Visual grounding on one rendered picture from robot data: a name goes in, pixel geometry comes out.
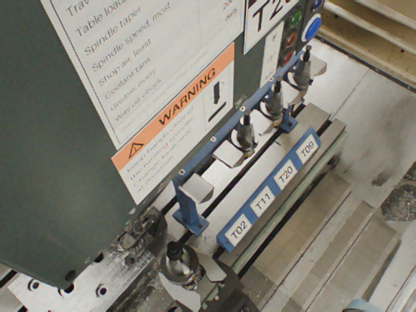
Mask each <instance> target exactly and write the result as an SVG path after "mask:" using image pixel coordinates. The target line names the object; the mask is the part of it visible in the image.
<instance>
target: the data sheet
mask: <svg viewBox="0 0 416 312"><path fill-rule="evenodd" d="M40 1H41V3H42V5H43V7H44V9H45V11H46V13H47V15H48V16H49V18H50V20H51V22H52V24H53V26H54V28H55V30H56V32H57V33H58V35H59V38H60V39H61V41H62V43H63V45H64V47H65V49H66V51H67V52H68V55H69V57H70V58H71V61H72V63H73V65H74V67H75V69H76V71H77V73H78V74H79V77H80V79H81V80H82V83H83V85H84V86H85V88H86V90H87V92H88V94H89V97H90V98H91V101H92V103H93V104H94V106H95V108H96V110H97V112H98V114H99V115H100V116H101V118H102V120H103V124H104V126H105V127H106V129H107V131H108V133H109V134H110V136H111V139H112V140H113V142H114V145H115V147H116V149H117V150H118V149H119V148H120V147H121V146H122V145H123V144H124V143H125V142H126V141H127V140H129V139H130V138H131V137H132V136H133V135H134V134H135V133H136V132H137V131H138V130H139V129H140V128H141V127H143V126H144V125H145V124H146V123H147V122H148V121H149V120H150V119H151V118H152V117H153V116H154V115H155V114H156V113H158V112H159V110H161V109H162V107H164V106H165V104H167V103H168V101H170V100H171V99H172V98H173V97H174V96H175V95H176V94H177V93H178V92H179V91H180V90H181V89H182V88H184V87H185V86H186V84H187V83H189V82H190V81H191V80H192V79H193V78H194V77H195V75H197V74H199V73H200V72H201V71H202V70H203V69H204V67H205V66H206V65H207V64H209V63H210V62H211V61H213V59H214V58H215V57H216V56H217V55H218V54H219V53H220V52H222V50H223V49H225V47H226V46H228V44H229V43H231V41H232V40H234V38H236V37H237V36H238V35H239V34H240V33H241V32H242V31H243V18H244V0H40Z"/></svg>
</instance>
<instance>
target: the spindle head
mask: <svg viewBox="0 0 416 312"><path fill-rule="evenodd" d="M307 1H308V0H299V1H298V2H297V3H296V4H295V5H294V6H293V7H292V8H291V9H289V10H288V11H287V12H286V13H285V14H284V15H283V17H281V18H280V20H278V21H277V23H275V24H274V25H273V26H272V28H271V29H269V31H268V32H266V34H265V35H263V37H262V38H261V39H260V40H258V41H257V43H255V44H254V46H252V47H251V48H250V49H249V50H248V52H246V53H245V54H243V41H244V18H243V31H242V32H241V33H240V34H239V35H238V36H237V37H236V38H234V40H232V41H231V43H229V44H228V46H226V47H225V49H223V50H222V52H220V53H219V54H218V55H217V56H216V57H215V58H214V59H213V61H214V60H215V59H216V58H217V57H218V56H219V55H220V54H222V53H223V52H224V51H225V50H226V49H227V48H228V47H229V46H230V45H231V44H232V42H234V59H233V106H232V108H231V109H230V110H229V111H228V112H227V113H226V114H225V115H224V116H223V117H222V118H221V120H219V121H218V122H217V123H216V124H215V125H214V126H213V127H212V128H211V129H210V130H209V132H208V133H207V134H206V135H205V136H204V137H203V138H202V139H201V140H200V141H199V142H198V143H197V144H196V145H195V146H194V147H193V148H192V149H191V150H190V151H189V152H188V153H187V154H186V156H185V157H184V158H183V159H182V160H181V161H179V162H178V164H177V165H176V166H175V167H174V168H173V169H172V170H170V172H169V173H168V174H167V175H166V176H165V177H164V178H163V179H162V180H161V182H160V183H159V184H158V185H157V186H156V187H154V188H153V189H152V191H151V192H150V193H149V194H148V195H147V196H145V197H144V198H143V200H142V201H141V202H140V203H139V204H138V205H136V203H135V201H134V199H133V196H132V195H131V193H130V191H129V189H128V188H127V186H126V185H125V183H124V180H123V179H122V177H121V175H120V173H119V171H118V170H117V168H116V166H115V165H114V161H113V160H112V158H113V156H114V155H115V154H116V153H118V152H119V151H120V150H121V149H122V148H123V147H124V146H125V145H126V144H127V143H128V142H129V141H130V140H131V139H132V138H133V137H134V136H135V135H137V134H138V133H139V132H140V131H141V130H142V129H143V127H145V126H146V125H147V124H149V123H150V122H151V121H152V119H154V118H155V117H156V116H157V115H158V114H159V113H160V111H161V110H164V109H165V107H167V106H168V104H169V103H170V102H171V101H173V99H174V98H176V97H177V96H178V95H179V93H180V92H182V91H183V90H184V89H185V88H186V87H187V86H188V84H190V83H191V82H193V81H194V80H195V78H196V77H197V76H198V75H199V74H201V73H202V72H203V71H204V69H205V68H207V67H208V66H209V65H210V64H212V63H213V61H211V62H210V63H209V64H207V65H206V66H205V67H204V69H203V70H202V71H201V72H200V73H199V74H197V75H195V77H194V78H193V79H192V80H191V81H190V82H189V83H187V84H186V86H185V87H184V88H182V89H181V90H180V91H179V92H178V93H177V94H176V95H175V96H174V97H173V98H172V99H171V100H170V101H168V103H167V104H165V106H164V107H162V109H161V110H159V112H158V113H156V114H155V115H154V116H153V117H152V118H151V119H150V120H149V121H148V122H147V123H146V124H145V125H144V126H143V127H141V128H140V129H139V130H138V131H137V132H136V133H135V134H134V135H133V136H132V137H131V138H130V139H129V140H127V141H126V142H125V143H124V144H123V145H122V146H121V147H120V148H119V149H118V150H117V149H116V147H115V145H114V142H113V140H112V139H111V136H110V134H109V133H108V131H107V129H106V127H105V126H104V124H103V120H102V118H101V116H100V115H99V114H98V112H97V110H96V108H95V106H94V104H93V103H92V101H91V98H90V97H89V94H88V92H87V90H86V88H85V86H84V85H83V83H82V80H81V79H80V77H79V74H78V73H77V71H76V69H75V67H74V65H73V63H72V61H71V58H70V57H69V55H68V52H67V51H66V49H65V47H64V45H63V43H62V41H61V39H60V38H59V35H58V33H57V32H56V30H55V28H54V26H53V24H52V22H51V20H50V18H49V16H48V15H47V13H46V11H45V9H44V7H43V5H42V3H41V1H40V0H0V264H2V265H4V266H6V267H9V268H10V269H12V270H15V271H17V272H19V273H21V274H24V275H26V276H28V277H31V278H32V279H35V280H36V281H38V282H41V283H43V284H46V285H49V286H51V287H57V288H58V289H59V290H64V289H66V288H67V287H69V286H70V285H71V284H72V283H73V282H74V281H75V280H76V279H77V278H78V277H79V275H80V274H81V273H82V272H83V271H84V270H85V269H86V268H87V267H88V266H89V265H90V264H91V263H92V262H93V261H94V260H95V259H96V258H97V257H98V255H99V254H101V252H102V251H104V249H105V248H107V246H109V244H110V243H111V242H112V241H113V240H114V239H115V238H116V237H117V236H118V235H119V234H121V232H122V231H123V230H124V229H125V228H126V227H127V226H128V225H129V224H130V223H131V222H132V220H133V219H134V218H135V217H136V216H137V215H138V214H140V213H141V212H142V210H143V209H144V208H145V207H146V205H148V204H149V203H150V202H151V201H152V199H153V198H154V197H155V196H156V195H158V194H159V193H160V192H161V190H162V189H163V188H164V187H165V186H166V185H167V184H168V183H169V182H170V180H171V179H173V178H174V177H175V176H176V175H177V174H178V173H179V171H180V170H182V168H184V167H185V165H187V163H188V162H189V161H191V159H193V158H194V156H195V154H196V153H198V152H199V151H200V150H201V149H202V148H203V147H204V145H206V144H207V143H208V142H209V141H210V140H211V139H212V137H213V136H214V135H215V134H216V133H217V132H218V131H219V130H220V129H221V128H222V127H223V126H224V125H225V124H226V123H227V122H228V121H229V119H230V118H231V117H232V116H233V115H234V114H235V113H236V112H237V111H238V110H239V109H240V108H241V107H242V106H243V105H244V104H245V103H246V101H248V100H249V99H250V98H251V97H252V96H253V95H254V94H255V93H256V92H257V90H259V87H260V82H261V70H262V64H263V58H264V47H265V40H266V38H267V37H268V36H269V35H270V34H271V33H272V31H273V30H275V29H276V28H277V27H278V26H279V25H280V24H281V23H282V22H284V24H283V28H282V39H281V44H280V49H279V58H278V62H277V66H276V71H277V70H278V69H279V60H280V59H281V57H282V55H283V53H284V52H285V51H286V50H283V49H282V43H283V41H284V38H285V37H286V35H287V34H288V33H289V32H290V30H287V29H286V27H285V25H286V22H287V19H288V17H289V15H290V14H291V12H292V11H293V9H294V8H295V7H298V6H301V7H302V16H301V19H300V20H299V22H298V23H297V24H296V26H295V27H294V28H296V29H297V30H298V34H297V37H296V40H295V42H294V43H293V44H292V45H291V47H292V48H293V52H295V51H296V47H297V44H298V40H299V34H300V31H301V27H302V21H303V18H304V14H305V8H306V4H307ZM245 2H246V0H244V15H245Z"/></svg>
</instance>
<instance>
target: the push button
mask: <svg viewBox="0 0 416 312"><path fill-rule="evenodd" d="M321 22H322V20H321V18H320V17H319V16H317V17H316V18H315V19H314V20H313V21H312V22H311V24H310V25H309V27H308V29H307V31H306V32H305V40H306V41H310V40H312V38H314V37H315V35H316V32H317V31H318V29H319V27H320V25H321Z"/></svg>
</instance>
